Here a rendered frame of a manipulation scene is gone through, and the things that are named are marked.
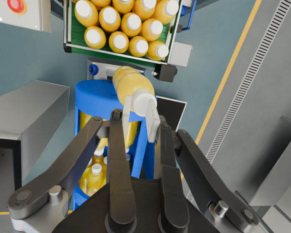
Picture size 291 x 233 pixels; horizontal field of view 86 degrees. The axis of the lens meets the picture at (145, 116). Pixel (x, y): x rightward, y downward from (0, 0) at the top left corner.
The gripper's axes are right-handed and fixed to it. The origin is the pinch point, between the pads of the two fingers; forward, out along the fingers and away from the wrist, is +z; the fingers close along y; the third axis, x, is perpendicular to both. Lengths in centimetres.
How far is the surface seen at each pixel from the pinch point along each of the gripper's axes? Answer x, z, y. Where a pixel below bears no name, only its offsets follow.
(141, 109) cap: -0.7, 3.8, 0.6
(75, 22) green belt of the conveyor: 10, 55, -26
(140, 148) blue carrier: -25.2, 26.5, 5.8
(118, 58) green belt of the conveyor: 0, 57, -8
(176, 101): -42, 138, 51
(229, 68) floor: 1, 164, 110
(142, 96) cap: 1.5, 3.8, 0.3
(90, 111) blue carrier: -12.4, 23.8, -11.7
